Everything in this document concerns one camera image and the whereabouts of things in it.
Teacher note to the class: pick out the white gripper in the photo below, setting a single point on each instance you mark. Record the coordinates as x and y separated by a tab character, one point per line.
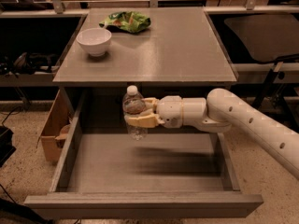
169	111

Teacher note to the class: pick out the clear plastic water bottle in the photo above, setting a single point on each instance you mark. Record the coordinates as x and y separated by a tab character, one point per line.
133	104

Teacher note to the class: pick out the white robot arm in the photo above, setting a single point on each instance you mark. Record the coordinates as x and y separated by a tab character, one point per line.
217	113

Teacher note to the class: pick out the grey cabinet with top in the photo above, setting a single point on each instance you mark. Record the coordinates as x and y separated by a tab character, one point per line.
178	55

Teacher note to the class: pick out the open grey top drawer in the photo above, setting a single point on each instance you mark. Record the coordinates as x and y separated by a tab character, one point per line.
103	173

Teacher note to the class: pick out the cardboard box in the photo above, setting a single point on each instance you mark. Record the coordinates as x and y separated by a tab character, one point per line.
52	136

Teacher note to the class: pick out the white ceramic bowl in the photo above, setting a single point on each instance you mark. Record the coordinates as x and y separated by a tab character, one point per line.
94	41

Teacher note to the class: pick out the green chip bag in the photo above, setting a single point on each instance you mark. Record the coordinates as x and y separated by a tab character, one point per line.
132	22

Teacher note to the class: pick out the black headphones on shelf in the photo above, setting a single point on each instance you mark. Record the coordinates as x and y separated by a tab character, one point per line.
28	63

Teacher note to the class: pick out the dark office chair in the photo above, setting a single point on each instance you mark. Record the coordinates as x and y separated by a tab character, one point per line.
269	38

